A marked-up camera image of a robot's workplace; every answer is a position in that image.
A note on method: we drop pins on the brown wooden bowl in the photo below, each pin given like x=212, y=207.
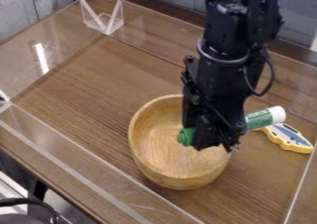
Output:
x=172, y=165

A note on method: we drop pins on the yellow blue fish toy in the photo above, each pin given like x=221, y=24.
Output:
x=288, y=138

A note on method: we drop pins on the clear acrylic tray wall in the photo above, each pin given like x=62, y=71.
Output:
x=77, y=83

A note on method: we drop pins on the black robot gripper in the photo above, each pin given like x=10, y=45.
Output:
x=214, y=94

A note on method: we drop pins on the clear acrylic corner bracket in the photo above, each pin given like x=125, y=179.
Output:
x=106, y=23

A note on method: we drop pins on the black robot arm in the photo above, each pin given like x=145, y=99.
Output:
x=240, y=27

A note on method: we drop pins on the black table leg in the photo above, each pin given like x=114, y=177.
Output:
x=39, y=190

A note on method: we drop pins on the green Expo marker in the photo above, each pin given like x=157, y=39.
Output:
x=256, y=120

